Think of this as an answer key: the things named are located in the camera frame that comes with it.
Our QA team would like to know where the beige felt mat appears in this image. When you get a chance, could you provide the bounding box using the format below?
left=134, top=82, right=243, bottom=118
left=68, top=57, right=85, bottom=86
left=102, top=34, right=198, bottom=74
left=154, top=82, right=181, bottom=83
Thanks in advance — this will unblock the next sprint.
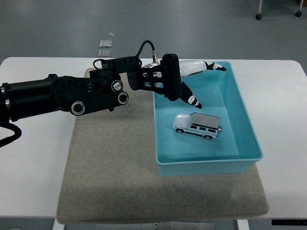
left=56, top=67, right=270, bottom=225

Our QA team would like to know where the white table leg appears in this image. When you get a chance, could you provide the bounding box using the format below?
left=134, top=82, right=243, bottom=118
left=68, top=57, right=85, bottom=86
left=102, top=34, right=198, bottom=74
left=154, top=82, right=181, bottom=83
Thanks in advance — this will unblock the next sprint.
left=52, top=218, right=66, bottom=230
left=236, top=219, right=250, bottom=230

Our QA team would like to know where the blue plastic box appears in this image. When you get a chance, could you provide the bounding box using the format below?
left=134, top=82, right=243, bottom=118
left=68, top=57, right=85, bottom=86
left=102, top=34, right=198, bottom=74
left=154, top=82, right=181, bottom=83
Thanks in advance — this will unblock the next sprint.
left=152, top=61, right=264, bottom=177

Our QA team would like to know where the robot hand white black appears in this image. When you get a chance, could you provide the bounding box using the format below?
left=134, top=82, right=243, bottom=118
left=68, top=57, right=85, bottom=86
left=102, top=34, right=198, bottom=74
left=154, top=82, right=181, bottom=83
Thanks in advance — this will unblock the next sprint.
left=160, top=53, right=227, bottom=110

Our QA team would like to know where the white toy car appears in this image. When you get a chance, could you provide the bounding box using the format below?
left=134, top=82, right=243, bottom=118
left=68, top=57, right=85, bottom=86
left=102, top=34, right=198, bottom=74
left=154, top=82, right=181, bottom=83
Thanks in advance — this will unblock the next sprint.
left=173, top=112, right=223, bottom=141

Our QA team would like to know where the white cart leg with caster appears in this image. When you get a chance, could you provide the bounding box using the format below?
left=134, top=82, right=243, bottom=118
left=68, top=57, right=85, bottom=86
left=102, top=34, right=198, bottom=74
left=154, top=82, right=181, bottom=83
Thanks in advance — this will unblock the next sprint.
left=295, top=0, right=303, bottom=18
left=255, top=0, right=262, bottom=21

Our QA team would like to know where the black table control panel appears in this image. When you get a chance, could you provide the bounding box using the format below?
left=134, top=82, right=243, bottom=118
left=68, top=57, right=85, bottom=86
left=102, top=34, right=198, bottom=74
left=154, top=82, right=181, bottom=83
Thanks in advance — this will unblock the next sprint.
left=271, top=218, right=307, bottom=226

